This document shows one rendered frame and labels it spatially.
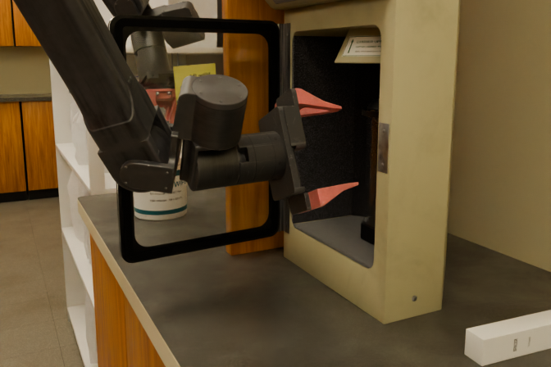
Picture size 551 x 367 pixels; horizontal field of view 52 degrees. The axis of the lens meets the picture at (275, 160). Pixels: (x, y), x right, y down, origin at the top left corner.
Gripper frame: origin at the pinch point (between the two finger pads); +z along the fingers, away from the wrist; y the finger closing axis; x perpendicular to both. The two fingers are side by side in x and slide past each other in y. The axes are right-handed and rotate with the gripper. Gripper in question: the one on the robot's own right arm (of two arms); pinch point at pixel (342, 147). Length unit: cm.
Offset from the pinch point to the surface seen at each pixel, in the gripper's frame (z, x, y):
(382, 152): 9.8, 5.8, -0.5
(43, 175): -19, 504, 97
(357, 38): 13.2, 10.1, 18.5
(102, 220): -20, 81, 4
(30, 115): -24, 483, 150
